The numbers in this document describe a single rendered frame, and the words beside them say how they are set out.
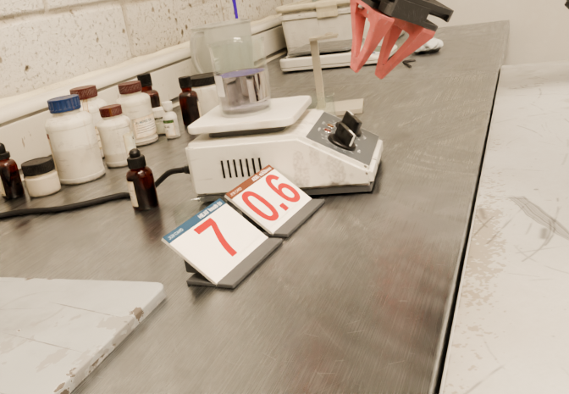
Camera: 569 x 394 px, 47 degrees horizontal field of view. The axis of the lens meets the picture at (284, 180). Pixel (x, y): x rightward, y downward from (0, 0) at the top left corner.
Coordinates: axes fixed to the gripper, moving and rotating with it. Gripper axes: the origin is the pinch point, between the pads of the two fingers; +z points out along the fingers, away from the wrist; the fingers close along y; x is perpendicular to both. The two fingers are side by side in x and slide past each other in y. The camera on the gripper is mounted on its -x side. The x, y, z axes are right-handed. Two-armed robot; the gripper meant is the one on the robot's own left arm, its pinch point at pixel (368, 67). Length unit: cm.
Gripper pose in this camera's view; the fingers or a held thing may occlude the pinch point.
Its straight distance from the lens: 75.2
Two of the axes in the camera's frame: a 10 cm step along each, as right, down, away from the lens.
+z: -3.6, 8.4, 4.1
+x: 3.6, 5.3, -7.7
